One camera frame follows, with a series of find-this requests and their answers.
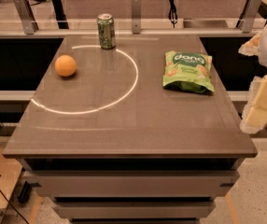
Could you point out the grey drawer cabinet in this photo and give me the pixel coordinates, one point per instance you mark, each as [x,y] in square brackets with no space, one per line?
[137,191]

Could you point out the green rice chip bag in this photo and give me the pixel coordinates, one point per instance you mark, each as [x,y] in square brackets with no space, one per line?
[188,72]

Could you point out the middle metal bracket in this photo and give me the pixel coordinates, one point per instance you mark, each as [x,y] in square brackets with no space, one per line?
[136,16]

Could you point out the left metal bracket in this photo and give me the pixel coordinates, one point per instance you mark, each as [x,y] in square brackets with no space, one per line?
[28,22]

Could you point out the right metal bracket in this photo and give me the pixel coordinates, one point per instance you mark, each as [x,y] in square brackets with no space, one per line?
[246,22]

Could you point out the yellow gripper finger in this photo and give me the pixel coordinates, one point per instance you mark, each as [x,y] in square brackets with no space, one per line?
[251,47]
[254,116]

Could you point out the metal bracket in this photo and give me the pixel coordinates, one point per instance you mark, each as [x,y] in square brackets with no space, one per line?
[136,16]
[28,22]
[246,22]

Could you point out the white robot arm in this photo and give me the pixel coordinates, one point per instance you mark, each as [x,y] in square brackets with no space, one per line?
[263,47]

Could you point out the green soda can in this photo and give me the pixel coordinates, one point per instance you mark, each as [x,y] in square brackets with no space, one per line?
[106,31]

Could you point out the orange fruit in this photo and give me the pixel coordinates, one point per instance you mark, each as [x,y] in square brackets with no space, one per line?
[65,66]

